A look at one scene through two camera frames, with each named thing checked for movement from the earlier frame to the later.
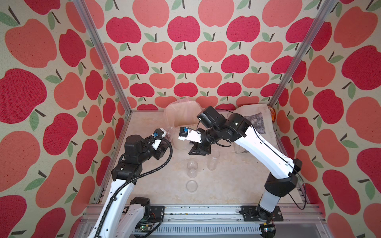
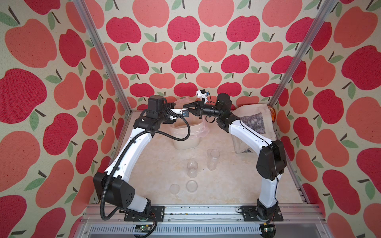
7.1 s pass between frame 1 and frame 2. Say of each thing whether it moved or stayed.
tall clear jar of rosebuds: stayed
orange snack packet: stayed
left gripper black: moved
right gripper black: moved
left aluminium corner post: stayed
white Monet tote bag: stayed
